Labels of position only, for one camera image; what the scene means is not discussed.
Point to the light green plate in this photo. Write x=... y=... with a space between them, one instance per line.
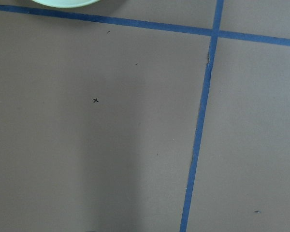
x=65 y=3

